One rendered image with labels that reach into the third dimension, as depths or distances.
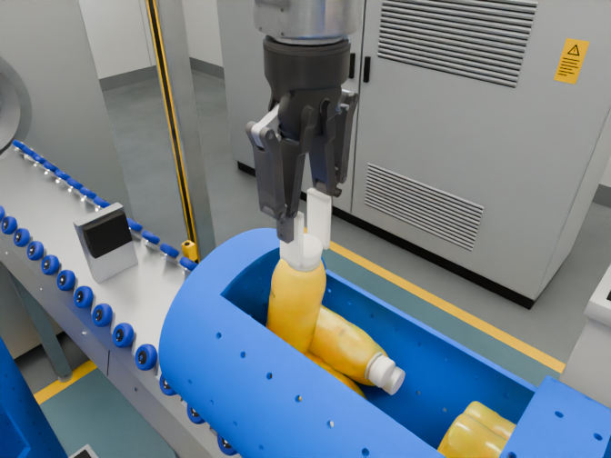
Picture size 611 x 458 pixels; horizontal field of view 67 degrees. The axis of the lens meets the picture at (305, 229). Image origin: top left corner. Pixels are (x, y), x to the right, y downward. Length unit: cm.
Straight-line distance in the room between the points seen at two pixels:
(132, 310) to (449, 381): 63
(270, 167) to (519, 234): 192
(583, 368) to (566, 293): 156
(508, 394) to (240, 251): 39
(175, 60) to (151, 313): 59
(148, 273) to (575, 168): 161
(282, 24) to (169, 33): 81
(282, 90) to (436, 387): 49
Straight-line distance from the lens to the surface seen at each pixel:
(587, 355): 113
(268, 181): 43
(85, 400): 214
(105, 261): 109
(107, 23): 526
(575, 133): 203
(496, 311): 244
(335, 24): 39
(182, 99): 123
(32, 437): 128
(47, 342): 206
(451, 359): 69
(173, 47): 119
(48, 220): 139
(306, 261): 51
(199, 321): 59
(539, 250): 227
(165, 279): 108
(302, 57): 39
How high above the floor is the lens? 161
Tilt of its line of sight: 35 degrees down
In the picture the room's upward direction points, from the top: straight up
